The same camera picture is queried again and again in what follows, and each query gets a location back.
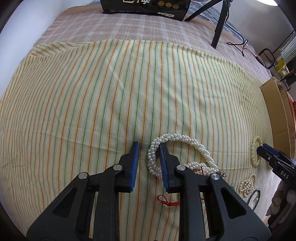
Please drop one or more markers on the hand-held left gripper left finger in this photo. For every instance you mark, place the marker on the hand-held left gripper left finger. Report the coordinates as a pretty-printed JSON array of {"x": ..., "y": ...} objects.
[{"x": 133, "y": 166}]

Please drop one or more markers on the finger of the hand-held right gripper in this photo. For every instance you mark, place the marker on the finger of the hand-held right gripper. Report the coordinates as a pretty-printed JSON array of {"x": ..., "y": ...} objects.
[
  {"x": 285, "y": 158},
  {"x": 269, "y": 153}
]

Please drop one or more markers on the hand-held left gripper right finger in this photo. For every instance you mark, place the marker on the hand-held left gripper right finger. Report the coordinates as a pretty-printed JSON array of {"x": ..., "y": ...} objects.
[{"x": 164, "y": 166}]

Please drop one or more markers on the person's right forearm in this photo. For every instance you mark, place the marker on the person's right forearm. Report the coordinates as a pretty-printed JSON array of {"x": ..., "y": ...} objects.
[{"x": 283, "y": 206}]

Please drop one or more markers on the dark thin bangle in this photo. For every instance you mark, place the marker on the dark thin bangle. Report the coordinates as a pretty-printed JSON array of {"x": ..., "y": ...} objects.
[{"x": 251, "y": 200}]

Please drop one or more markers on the brown cardboard box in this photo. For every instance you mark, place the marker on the brown cardboard box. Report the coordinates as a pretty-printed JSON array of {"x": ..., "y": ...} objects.
[{"x": 276, "y": 109}]

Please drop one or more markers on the yellow striped cloth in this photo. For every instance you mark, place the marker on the yellow striped cloth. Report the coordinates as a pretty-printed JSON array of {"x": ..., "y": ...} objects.
[{"x": 92, "y": 104}]

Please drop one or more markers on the yellow box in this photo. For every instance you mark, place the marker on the yellow box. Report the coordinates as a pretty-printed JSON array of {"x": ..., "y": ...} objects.
[{"x": 282, "y": 68}]

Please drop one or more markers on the black tripod legs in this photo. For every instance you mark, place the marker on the black tripod legs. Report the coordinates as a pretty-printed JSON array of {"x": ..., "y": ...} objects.
[{"x": 219, "y": 25}]

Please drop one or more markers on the pink plaid blanket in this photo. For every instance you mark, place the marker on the pink plaid blanket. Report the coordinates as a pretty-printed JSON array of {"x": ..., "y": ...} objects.
[{"x": 129, "y": 29}]

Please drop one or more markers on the black printed box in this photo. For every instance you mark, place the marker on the black printed box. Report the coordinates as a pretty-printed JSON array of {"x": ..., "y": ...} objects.
[{"x": 145, "y": 8}]

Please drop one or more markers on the black metal chair frame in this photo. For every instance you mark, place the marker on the black metal chair frame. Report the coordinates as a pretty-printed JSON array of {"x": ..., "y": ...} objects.
[{"x": 269, "y": 58}]

